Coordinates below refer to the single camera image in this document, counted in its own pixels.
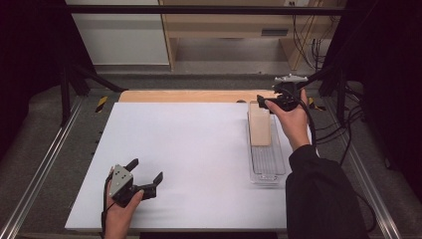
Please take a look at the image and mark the aluminium floor rail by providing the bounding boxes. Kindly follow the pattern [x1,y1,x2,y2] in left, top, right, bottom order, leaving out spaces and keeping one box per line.
[0,96,86,239]
[319,96,404,239]

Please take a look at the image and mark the yellow black striped tape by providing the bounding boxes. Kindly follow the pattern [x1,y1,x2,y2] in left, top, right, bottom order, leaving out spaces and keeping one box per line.
[95,95,109,114]
[308,97,327,113]

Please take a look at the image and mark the black cables behind desk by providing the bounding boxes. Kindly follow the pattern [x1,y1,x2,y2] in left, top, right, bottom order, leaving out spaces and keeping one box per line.
[292,13,327,73]

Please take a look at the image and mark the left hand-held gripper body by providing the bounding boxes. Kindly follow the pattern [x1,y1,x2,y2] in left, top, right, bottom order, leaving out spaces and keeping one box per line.
[108,163,147,209]

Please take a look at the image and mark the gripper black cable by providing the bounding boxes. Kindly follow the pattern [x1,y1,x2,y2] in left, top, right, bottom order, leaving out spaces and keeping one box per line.
[288,88,317,147]
[100,172,115,239]

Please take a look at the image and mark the person's right hand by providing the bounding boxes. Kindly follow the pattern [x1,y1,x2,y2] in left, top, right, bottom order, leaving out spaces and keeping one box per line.
[264,89,313,152]

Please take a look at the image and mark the black cables on floor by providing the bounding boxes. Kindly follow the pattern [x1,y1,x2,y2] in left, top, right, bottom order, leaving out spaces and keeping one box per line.
[313,84,366,167]

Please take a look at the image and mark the white cabinet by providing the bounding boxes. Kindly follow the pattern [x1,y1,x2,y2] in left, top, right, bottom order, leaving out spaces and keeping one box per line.
[64,0,171,67]

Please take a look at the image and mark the black curtain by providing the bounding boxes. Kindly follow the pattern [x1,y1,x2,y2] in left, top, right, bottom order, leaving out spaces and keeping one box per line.
[0,0,98,160]
[322,0,422,193]

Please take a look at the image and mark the person's left hand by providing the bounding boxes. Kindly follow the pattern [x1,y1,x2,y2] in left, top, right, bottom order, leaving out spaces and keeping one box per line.
[104,167,145,239]

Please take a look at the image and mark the light wooden desk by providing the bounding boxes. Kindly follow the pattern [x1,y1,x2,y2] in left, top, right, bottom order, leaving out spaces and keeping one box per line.
[158,0,347,72]

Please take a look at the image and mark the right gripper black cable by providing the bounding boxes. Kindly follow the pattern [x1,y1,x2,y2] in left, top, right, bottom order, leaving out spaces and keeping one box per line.
[288,88,317,147]

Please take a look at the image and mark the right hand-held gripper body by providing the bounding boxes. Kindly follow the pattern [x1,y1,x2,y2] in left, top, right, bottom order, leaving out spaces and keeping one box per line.
[272,73,310,113]

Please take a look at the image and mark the white table cover sheet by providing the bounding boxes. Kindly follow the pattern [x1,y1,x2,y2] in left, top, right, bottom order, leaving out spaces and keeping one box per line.
[64,102,319,232]

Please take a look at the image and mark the beige phone case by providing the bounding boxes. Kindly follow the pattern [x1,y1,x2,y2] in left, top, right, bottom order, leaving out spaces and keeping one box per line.
[248,100,273,147]

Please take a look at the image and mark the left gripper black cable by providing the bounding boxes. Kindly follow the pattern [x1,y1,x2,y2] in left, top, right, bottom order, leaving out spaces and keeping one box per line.
[100,172,115,239]

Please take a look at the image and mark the clear plastic tray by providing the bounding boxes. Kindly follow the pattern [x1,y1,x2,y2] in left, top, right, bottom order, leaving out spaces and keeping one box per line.
[246,101,288,185]

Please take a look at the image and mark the black metal stand legs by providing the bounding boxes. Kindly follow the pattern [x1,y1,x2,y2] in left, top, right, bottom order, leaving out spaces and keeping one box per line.
[59,61,128,127]
[295,64,349,123]

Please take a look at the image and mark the black horizontal frame bar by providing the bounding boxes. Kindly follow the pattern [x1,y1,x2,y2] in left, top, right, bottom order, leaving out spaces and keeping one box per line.
[64,4,347,17]

